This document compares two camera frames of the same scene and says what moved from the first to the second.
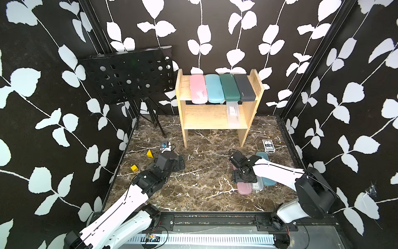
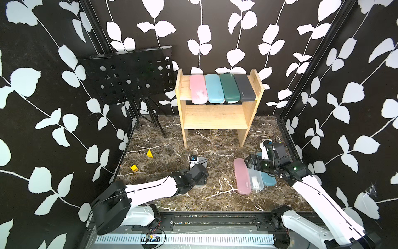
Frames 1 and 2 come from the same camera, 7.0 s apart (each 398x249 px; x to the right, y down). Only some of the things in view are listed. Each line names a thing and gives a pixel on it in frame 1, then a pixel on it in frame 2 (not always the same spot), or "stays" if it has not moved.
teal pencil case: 266,181 stays
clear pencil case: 233,114 to 203,161
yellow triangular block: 149,154 stays
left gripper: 178,166 to 203,180
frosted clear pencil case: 258,185 stays
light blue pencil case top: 214,88 stays
